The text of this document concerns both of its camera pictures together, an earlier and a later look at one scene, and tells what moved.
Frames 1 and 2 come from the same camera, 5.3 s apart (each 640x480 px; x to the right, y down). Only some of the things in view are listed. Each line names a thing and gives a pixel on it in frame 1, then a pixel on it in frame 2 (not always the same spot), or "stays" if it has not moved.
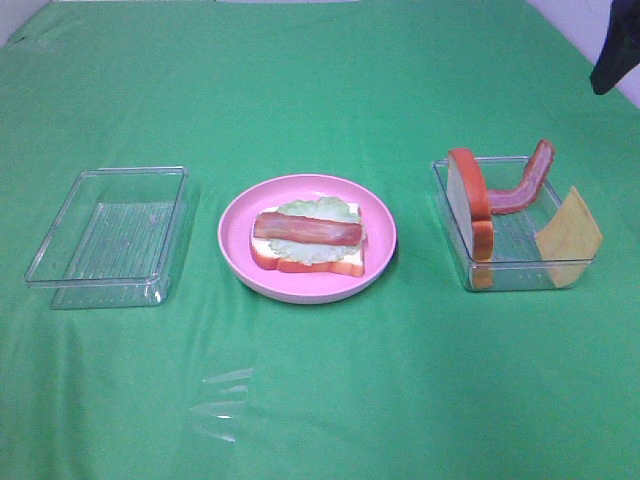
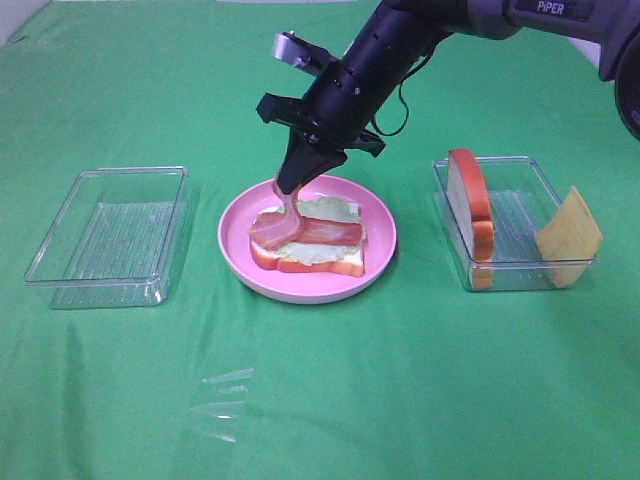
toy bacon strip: (304, 229) stays
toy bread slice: (352, 263) stays
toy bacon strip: (501, 201) -> (277, 230)
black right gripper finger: (620, 50) -> (338, 107)
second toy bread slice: (472, 204) stays
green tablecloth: (410, 376) stays
